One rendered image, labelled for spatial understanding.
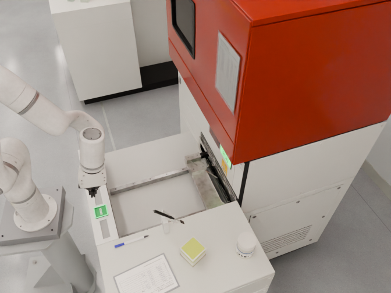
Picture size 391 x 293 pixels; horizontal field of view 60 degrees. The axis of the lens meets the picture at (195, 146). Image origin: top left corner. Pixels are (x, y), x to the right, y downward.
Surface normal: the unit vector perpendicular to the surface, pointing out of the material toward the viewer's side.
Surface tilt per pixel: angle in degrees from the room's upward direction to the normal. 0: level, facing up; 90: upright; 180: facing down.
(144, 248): 0
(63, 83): 0
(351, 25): 90
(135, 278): 0
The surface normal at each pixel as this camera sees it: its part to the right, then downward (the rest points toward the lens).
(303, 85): 0.35, 0.70
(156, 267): 0.00, -0.67
